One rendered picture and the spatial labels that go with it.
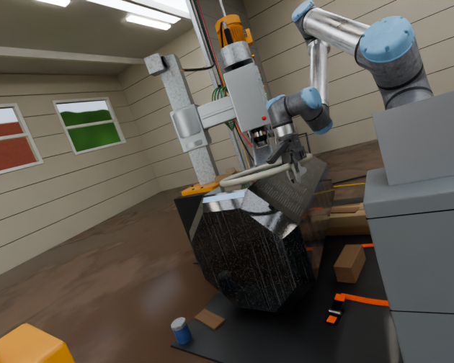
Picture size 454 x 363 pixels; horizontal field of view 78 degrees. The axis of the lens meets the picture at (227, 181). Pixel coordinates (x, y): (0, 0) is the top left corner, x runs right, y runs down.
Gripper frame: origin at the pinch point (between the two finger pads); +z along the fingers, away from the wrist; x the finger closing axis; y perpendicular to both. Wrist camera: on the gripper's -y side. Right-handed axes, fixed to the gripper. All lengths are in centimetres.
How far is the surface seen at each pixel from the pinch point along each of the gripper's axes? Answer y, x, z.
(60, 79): -138, 722, -337
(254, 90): 30, 64, -56
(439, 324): 13, -41, 56
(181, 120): -2, 156, -63
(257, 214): -6.3, 36.1, 16.9
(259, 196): -1.3, 38.5, 8.5
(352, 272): 46, 39, 77
